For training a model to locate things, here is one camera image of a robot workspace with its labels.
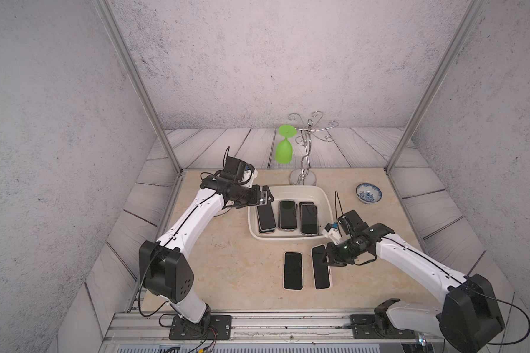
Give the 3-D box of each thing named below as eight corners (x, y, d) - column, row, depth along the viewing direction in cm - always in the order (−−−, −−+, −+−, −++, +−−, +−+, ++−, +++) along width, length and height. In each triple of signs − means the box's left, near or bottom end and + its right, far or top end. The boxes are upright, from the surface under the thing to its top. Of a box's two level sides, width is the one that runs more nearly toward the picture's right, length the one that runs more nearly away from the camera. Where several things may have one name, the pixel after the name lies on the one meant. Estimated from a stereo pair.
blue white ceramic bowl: (357, 205, 108) (360, 199, 104) (352, 188, 114) (354, 182, 111) (381, 204, 108) (384, 199, 104) (374, 188, 114) (378, 182, 111)
